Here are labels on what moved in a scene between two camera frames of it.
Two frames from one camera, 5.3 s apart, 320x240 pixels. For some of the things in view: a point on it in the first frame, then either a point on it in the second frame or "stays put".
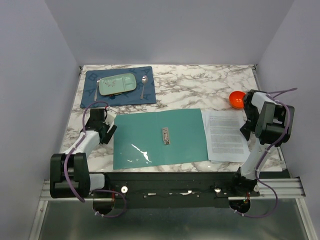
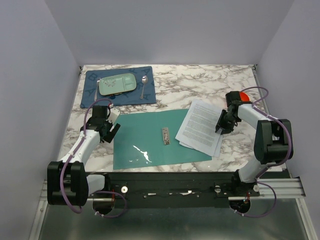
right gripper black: x=246 y=129 → x=221 y=124
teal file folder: x=157 y=137 stays put
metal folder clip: x=165 y=131 stays put
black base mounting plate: x=171 y=190 stays put
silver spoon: x=144 y=79 stays put
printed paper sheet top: x=225 y=142 → x=198 y=129
